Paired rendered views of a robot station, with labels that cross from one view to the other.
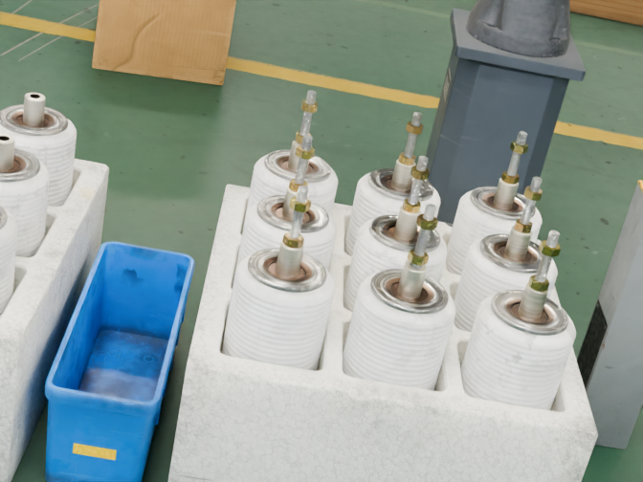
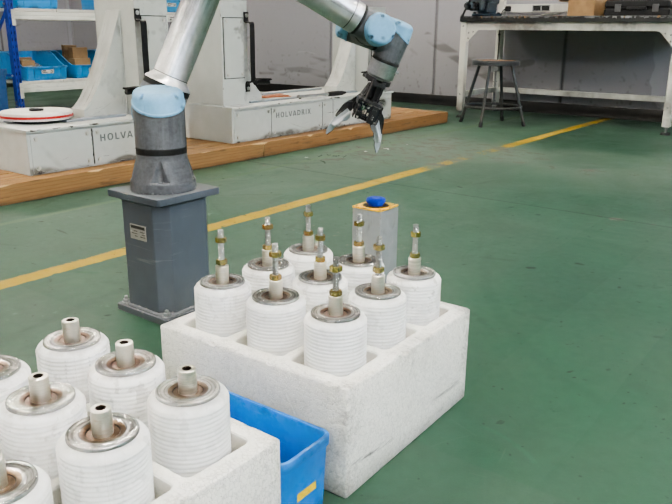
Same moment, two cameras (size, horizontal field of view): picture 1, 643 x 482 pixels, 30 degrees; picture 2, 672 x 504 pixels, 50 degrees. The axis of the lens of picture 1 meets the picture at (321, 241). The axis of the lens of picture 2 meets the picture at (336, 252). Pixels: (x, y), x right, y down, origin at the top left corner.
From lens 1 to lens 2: 89 cm
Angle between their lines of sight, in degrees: 47
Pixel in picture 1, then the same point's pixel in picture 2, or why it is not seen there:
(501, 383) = (429, 310)
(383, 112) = (35, 289)
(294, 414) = (387, 384)
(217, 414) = (361, 411)
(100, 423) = (308, 467)
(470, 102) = (170, 232)
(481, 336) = (411, 294)
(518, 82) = (189, 208)
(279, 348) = (362, 354)
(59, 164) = not seen: hidden behind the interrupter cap
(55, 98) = not seen: outside the picture
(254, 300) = (347, 334)
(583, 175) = not seen: hidden behind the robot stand
